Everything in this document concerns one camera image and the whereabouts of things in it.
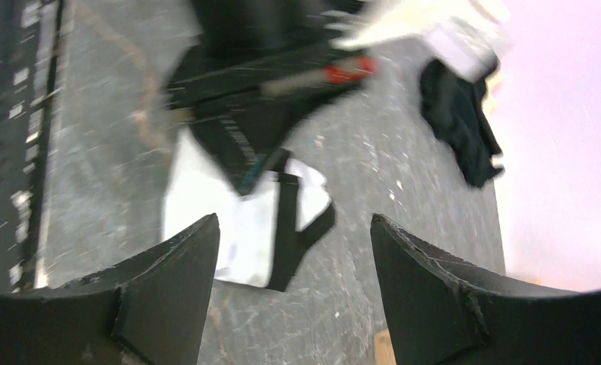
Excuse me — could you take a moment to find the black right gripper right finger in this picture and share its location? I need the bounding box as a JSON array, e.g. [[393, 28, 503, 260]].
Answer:
[[370, 214, 601, 364]]

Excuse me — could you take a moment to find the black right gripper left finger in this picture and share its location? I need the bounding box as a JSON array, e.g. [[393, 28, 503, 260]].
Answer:
[[0, 214, 220, 364]]

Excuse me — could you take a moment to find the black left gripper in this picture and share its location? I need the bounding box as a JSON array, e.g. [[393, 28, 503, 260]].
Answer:
[[164, 1, 372, 195]]

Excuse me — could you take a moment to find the white black garment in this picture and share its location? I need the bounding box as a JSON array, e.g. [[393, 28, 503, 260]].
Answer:
[[161, 129, 336, 292]]

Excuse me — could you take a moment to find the black underwear pile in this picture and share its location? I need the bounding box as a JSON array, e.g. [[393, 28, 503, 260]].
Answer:
[[419, 59, 504, 189]]

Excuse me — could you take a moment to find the wooden compartment tray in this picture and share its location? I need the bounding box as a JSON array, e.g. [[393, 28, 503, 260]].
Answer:
[[373, 329, 397, 365]]

